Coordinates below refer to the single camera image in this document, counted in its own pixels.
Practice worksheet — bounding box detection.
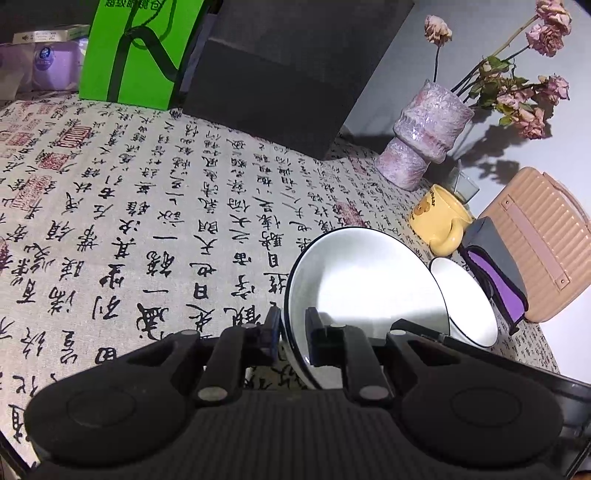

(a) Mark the white bowl with black rim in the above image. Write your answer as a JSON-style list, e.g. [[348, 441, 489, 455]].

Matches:
[[429, 257, 499, 348], [284, 228, 452, 391]]

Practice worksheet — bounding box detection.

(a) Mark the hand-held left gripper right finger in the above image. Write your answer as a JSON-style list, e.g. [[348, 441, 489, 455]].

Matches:
[[304, 308, 455, 402]]

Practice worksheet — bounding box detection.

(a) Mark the small flat white box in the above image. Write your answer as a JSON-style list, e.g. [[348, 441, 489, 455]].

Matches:
[[13, 24, 92, 46]]

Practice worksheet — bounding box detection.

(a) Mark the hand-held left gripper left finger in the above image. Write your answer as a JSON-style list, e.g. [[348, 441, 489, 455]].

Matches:
[[122, 304, 283, 407]]

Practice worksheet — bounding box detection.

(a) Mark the grey and purple pouch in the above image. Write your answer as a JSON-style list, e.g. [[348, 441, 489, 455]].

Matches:
[[462, 217, 529, 336]]

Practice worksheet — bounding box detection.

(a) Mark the dried pink rose bouquet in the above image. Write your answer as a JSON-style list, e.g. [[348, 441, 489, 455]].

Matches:
[[424, 0, 573, 140]]

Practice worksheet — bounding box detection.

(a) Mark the beige ribbed case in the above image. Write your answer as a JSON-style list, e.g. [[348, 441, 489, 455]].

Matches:
[[478, 167, 591, 323]]

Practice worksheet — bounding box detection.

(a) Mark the dark grey paper bag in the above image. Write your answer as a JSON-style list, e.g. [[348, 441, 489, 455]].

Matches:
[[182, 0, 415, 160]]

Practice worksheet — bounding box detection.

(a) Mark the purple tissue pack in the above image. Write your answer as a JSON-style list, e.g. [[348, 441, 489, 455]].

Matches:
[[0, 44, 35, 93], [31, 37, 89, 92]]

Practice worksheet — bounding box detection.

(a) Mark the clear drinking glass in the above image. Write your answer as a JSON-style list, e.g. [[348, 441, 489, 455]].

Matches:
[[450, 159, 481, 204]]

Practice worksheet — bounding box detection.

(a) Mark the green paper bag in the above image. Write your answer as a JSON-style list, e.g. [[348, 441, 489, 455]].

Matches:
[[78, 0, 206, 110]]

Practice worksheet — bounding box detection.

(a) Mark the purple textured vase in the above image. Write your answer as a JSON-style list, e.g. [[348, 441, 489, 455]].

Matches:
[[375, 79, 475, 191]]

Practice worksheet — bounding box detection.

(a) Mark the yellow mug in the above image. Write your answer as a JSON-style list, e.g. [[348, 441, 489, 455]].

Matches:
[[409, 184, 474, 257]]

